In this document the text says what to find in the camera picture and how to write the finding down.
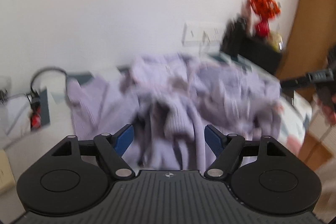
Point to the black water bottle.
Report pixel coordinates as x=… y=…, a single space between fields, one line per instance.
x=234 y=34

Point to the white wall outlet panel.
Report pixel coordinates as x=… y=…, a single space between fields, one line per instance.
x=195 y=33

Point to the orange artificial flowers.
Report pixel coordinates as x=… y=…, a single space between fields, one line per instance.
x=265 y=9

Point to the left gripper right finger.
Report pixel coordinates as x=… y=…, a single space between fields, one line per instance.
x=262 y=174

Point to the geometric patterned tablecloth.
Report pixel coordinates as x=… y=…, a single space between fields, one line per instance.
x=295 y=117

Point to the lavender knit sweater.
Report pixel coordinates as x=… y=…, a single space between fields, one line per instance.
x=169 y=100

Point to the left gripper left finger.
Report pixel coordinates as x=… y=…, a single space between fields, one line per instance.
x=75 y=175

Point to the person right hand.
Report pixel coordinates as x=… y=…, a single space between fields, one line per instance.
x=328 y=113

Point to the black speaker box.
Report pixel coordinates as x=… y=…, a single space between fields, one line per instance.
x=261 y=54

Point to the wooden door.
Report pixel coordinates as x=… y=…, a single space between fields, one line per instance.
x=312 y=35

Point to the red flower vase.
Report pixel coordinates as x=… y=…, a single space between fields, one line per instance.
x=262 y=28

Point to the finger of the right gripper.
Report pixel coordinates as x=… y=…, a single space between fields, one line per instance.
x=321 y=77

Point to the beige power strip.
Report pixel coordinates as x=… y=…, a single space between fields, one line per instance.
x=7 y=180

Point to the cream floral mug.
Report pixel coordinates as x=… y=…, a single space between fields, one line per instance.
x=275 y=41

